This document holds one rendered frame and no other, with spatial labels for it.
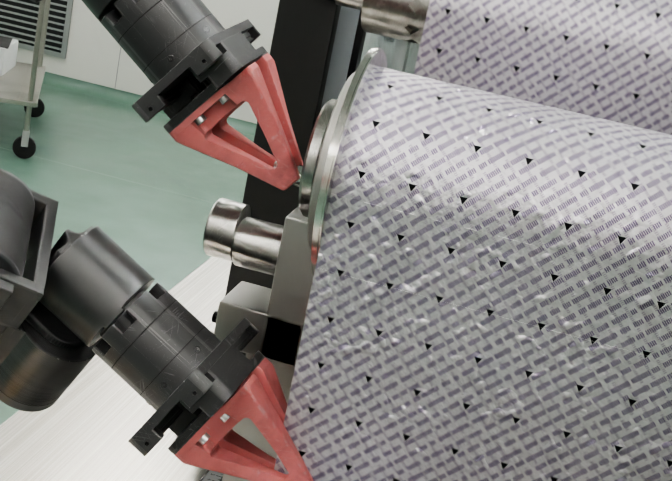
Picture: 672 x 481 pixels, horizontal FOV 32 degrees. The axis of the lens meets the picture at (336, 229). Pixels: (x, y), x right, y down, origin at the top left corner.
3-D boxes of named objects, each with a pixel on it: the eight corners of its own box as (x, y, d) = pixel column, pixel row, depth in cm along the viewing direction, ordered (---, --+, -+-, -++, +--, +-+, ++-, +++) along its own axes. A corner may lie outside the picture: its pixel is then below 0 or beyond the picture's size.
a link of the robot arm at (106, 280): (47, 237, 67) (99, 201, 72) (-5, 307, 71) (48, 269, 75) (134, 319, 67) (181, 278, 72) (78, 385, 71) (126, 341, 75)
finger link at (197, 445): (261, 542, 70) (147, 434, 70) (292, 488, 76) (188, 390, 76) (335, 471, 67) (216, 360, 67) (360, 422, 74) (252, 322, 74)
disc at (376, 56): (351, 238, 81) (393, 30, 76) (358, 240, 81) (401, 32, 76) (295, 316, 68) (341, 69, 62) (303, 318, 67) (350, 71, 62)
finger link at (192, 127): (244, 226, 72) (145, 110, 71) (271, 196, 79) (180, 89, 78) (325, 160, 70) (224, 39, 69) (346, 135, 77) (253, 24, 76)
